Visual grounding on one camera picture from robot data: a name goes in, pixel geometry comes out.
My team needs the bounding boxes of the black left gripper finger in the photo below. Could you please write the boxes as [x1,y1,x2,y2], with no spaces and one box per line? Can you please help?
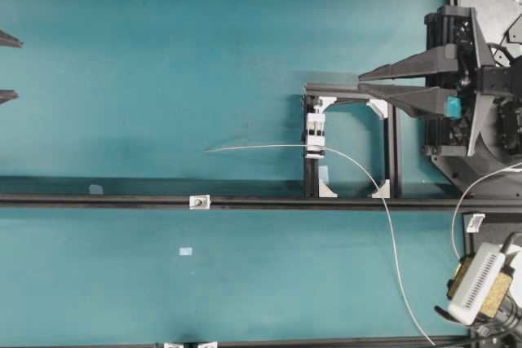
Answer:
[0,90,19,104]
[0,30,24,48]

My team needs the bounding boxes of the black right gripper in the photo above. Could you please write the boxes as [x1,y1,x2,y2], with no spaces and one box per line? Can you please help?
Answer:
[357,5,476,156]

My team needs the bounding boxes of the thin white wire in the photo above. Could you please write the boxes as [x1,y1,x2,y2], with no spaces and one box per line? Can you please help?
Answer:
[203,143,436,346]

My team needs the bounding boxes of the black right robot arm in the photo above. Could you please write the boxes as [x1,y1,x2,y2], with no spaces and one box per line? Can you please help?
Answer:
[357,5,521,156]

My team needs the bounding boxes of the blue tape on gripper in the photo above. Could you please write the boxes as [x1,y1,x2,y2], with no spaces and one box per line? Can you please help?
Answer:
[445,95,462,120]

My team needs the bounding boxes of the white label tag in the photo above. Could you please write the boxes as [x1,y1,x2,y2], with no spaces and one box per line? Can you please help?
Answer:
[464,213,485,234]

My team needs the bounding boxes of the white power adapter box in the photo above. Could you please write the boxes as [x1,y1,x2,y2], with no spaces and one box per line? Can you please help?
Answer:
[435,242,516,327]

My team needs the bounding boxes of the yellow sponge pad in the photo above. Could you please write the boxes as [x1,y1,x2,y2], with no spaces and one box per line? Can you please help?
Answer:
[447,257,515,325]

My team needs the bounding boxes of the blue tape square on table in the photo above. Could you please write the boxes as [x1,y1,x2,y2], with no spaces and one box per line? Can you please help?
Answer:
[179,247,192,257]

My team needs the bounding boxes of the silver brackets bottom edge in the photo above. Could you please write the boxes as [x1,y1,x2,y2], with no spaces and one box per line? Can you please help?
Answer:
[159,341,219,348]

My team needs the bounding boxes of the long black aluminium rail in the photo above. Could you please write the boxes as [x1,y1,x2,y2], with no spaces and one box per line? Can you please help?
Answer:
[1,193,521,213]

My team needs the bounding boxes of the black aluminium frame stand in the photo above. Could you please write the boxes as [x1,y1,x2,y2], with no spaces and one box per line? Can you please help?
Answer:
[302,82,401,198]

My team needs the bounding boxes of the white cable at right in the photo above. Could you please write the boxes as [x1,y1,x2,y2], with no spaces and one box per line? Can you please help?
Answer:
[450,160,522,262]

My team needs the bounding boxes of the white wire clamp block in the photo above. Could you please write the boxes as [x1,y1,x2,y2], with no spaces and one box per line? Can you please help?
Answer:
[303,95,337,160]

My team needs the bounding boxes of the blue tape near rail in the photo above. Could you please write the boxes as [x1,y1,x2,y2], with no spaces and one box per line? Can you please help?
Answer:
[88,183,104,195]

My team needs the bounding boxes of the silver rail bracket with bolt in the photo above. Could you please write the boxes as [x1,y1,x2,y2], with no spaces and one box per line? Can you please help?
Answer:
[188,195,211,210]

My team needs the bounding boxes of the black rail at bottom edge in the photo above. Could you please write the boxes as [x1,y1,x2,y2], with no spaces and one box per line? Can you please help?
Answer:
[154,335,474,348]

